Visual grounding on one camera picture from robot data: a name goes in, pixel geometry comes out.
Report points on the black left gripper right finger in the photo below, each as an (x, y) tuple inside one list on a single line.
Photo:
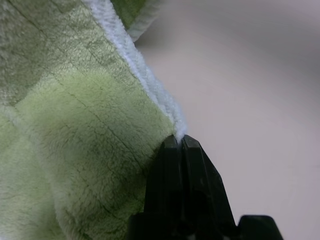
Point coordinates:
[(202, 185)]

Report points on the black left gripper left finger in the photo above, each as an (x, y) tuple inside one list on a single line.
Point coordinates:
[(170, 180)]

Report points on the green towel with white trim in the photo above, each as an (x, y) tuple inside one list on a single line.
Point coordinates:
[(75, 125)]

